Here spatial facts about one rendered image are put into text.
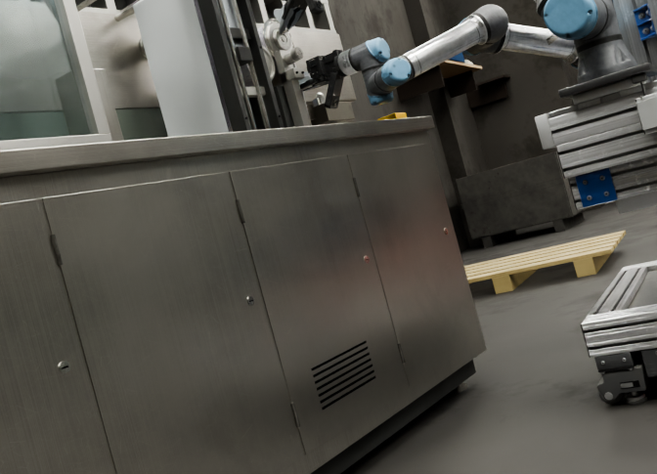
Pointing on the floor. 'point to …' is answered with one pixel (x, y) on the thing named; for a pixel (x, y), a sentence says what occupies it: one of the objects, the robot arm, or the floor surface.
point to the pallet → (506, 269)
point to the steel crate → (517, 199)
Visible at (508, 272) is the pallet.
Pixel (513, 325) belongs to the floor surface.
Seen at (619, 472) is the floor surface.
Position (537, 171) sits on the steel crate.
